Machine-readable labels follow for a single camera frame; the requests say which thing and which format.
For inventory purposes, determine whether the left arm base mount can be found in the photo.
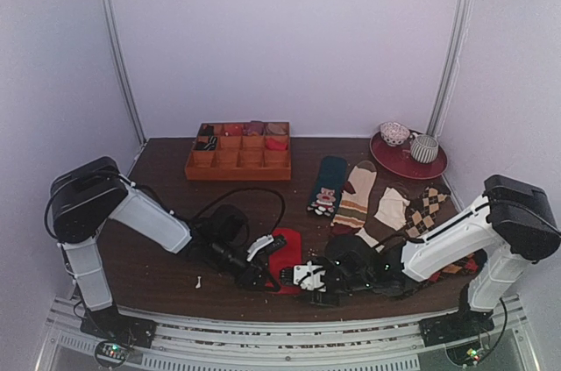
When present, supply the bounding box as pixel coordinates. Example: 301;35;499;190
80;316;157;369

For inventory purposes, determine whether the right aluminium post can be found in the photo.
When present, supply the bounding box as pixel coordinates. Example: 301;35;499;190
427;0;473;139

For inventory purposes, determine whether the aluminium post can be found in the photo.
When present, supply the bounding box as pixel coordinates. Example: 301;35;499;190
427;0;473;139
101;0;147;146

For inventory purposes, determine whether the black white sock in tray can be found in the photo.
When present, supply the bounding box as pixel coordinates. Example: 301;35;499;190
195;136;218;151

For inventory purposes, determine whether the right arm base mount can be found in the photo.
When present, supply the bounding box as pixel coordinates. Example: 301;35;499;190
419;310;496;368

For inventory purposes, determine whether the patterned white bowl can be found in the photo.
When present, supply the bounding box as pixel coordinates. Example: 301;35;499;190
380;122;410;147

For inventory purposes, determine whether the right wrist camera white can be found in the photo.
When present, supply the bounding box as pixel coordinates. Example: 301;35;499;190
293;260;326;292

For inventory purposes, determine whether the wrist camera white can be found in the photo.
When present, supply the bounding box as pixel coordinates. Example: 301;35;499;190
246;234;274;262
293;260;326;292

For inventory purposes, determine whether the red plate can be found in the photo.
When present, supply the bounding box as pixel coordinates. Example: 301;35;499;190
369;132;448;181

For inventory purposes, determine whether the cream striped sock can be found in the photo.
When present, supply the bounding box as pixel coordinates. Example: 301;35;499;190
330;161;377;237

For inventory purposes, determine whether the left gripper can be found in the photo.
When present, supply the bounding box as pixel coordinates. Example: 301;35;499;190
209;239;279;293

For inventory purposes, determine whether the left aluminium post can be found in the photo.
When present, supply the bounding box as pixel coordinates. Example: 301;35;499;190
101;0;147;146

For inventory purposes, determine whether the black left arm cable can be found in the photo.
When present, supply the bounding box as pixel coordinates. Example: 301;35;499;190
192;189;287;249

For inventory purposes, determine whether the striped grey cup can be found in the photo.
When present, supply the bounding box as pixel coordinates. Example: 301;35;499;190
410;133;439;164

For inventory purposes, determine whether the brown argyle sock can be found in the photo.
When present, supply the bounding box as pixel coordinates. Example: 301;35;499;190
405;185;451;239

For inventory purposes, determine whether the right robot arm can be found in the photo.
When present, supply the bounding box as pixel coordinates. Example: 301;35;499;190
280;175;560;338

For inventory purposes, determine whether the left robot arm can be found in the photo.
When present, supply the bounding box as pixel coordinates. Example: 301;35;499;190
44;156;281;339

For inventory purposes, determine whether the rolled red sock in tray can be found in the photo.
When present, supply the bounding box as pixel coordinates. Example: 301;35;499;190
265;136;289;151

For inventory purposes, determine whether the wooden divided organizer tray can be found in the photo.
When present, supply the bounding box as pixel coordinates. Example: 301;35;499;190
184;120;292;182

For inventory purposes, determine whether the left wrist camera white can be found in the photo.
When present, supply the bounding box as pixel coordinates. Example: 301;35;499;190
246;234;274;262

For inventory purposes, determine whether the white brown sock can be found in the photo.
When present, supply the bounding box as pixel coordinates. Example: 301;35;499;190
355;187;410;252

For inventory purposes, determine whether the aluminium table rail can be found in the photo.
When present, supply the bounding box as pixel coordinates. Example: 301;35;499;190
32;296;544;370

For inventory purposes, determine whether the black red argyle sock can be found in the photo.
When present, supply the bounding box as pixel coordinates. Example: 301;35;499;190
428;249;487;284

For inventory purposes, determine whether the green reindeer sock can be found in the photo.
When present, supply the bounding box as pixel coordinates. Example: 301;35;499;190
307;155;347;218

